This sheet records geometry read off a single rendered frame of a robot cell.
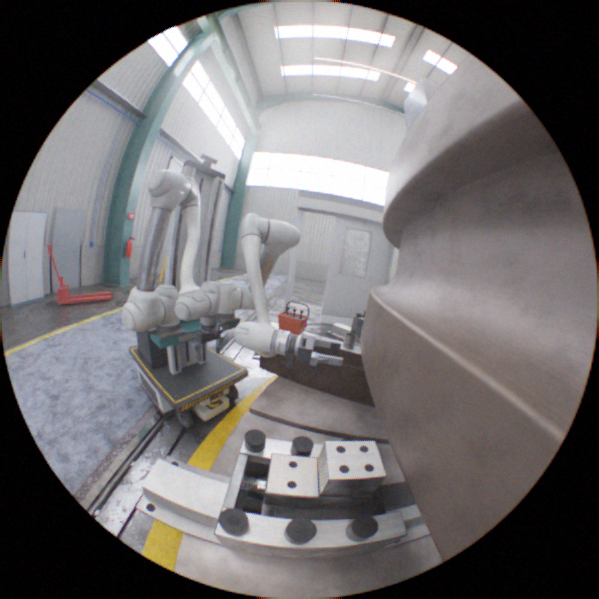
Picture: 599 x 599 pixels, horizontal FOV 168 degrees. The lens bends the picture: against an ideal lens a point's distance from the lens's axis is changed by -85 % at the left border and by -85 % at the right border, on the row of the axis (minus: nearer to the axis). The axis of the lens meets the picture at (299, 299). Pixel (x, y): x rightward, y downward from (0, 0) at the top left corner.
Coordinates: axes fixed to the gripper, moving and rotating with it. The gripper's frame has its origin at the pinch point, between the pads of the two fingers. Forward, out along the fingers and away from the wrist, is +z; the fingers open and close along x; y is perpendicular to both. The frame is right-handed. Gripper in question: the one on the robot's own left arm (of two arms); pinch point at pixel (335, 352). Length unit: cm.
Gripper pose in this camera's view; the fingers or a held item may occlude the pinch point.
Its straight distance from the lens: 74.3
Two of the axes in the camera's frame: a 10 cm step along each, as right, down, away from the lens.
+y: 1.5, -9.7, -1.9
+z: 9.8, 1.7, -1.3
